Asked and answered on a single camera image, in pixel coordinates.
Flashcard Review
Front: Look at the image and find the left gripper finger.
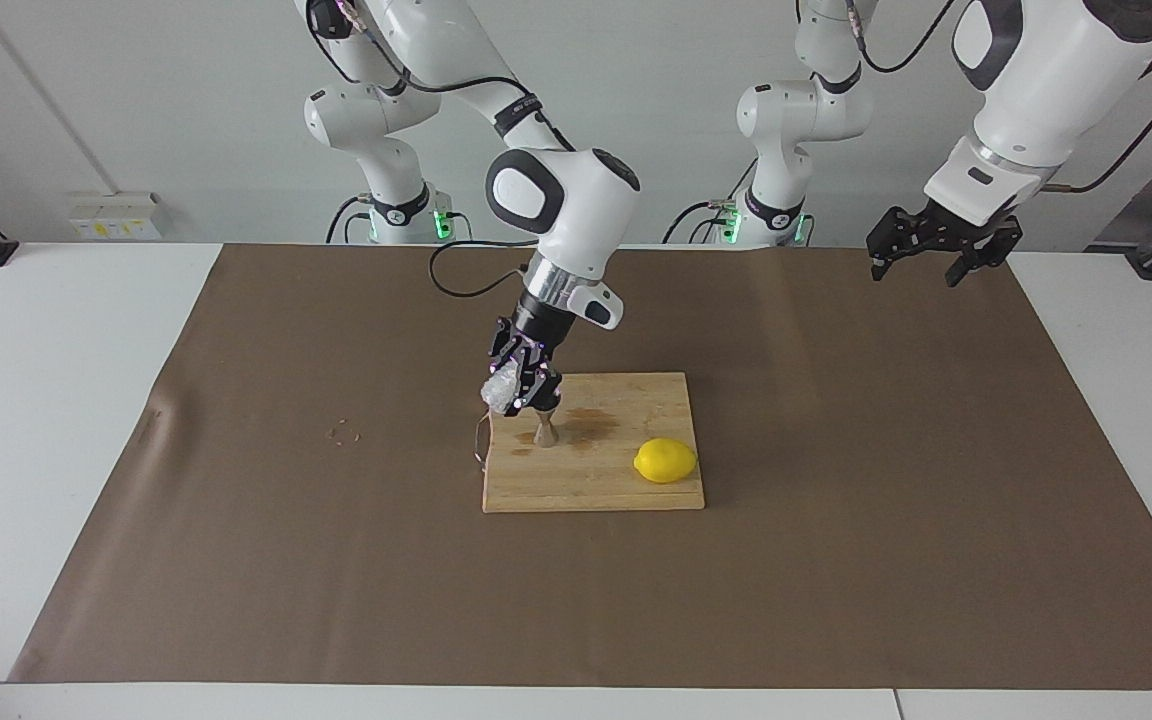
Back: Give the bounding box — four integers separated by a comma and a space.
866, 208, 927, 281
944, 220, 1024, 288

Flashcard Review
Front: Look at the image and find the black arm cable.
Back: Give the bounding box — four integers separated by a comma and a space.
406, 75, 542, 299
1041, 45, 1152, 193

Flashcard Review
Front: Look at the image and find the small clear glass cup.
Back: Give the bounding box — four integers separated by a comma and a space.
479, 362, 527, 416

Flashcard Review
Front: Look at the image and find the wooden cutting board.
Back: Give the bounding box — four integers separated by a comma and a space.
473, 372, 707, 514

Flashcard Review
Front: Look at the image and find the white wall socket panel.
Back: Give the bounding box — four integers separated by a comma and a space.
69, 193, 162, 241

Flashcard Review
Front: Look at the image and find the black left base cable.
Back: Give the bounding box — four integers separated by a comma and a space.
663, 198, 739, 245

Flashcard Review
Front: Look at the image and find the black base cable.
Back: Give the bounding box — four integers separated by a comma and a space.
326, 195, 377, 245
663, 198, 739, 245

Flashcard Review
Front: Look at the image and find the yellow lemon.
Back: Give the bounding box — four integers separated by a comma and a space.
633, 437, 699, 485

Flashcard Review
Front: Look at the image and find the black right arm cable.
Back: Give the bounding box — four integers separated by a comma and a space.
406, 75, 542, 299

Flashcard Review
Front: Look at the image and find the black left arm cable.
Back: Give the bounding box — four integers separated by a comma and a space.
1041, 45, 1152, 193

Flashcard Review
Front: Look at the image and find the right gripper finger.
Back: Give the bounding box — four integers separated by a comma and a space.
514, 345, 565, 416
486, 318, 527, 386

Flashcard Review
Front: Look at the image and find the brown paper table mat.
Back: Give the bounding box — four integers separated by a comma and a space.
8, 243, 1152, 691

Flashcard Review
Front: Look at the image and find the black right base cable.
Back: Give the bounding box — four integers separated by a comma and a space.
326, 195, 377, 245

